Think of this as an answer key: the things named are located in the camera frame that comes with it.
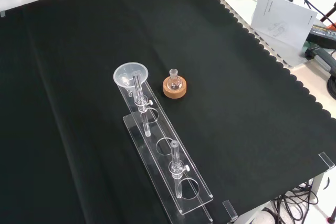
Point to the clear acrylic funnel stand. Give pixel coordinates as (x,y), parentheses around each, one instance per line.
(168,140)

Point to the clear glass weighing funnel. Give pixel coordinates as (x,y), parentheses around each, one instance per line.
(123,79)

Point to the small round-bottom glass flask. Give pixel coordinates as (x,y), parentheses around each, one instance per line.
(174,83)

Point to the black table cloth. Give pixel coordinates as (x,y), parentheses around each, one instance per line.
(78,77)

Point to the clear table clamp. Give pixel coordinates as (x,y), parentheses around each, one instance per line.
(326,160)
(230,209)

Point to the white paper booklet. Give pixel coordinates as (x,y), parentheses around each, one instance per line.
(283,19)

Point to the black and green tool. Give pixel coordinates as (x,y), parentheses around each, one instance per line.
(323,60)

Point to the black power adapter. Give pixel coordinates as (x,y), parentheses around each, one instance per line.
(323,33)

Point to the grey tape strip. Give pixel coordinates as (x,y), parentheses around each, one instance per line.
(2,14)

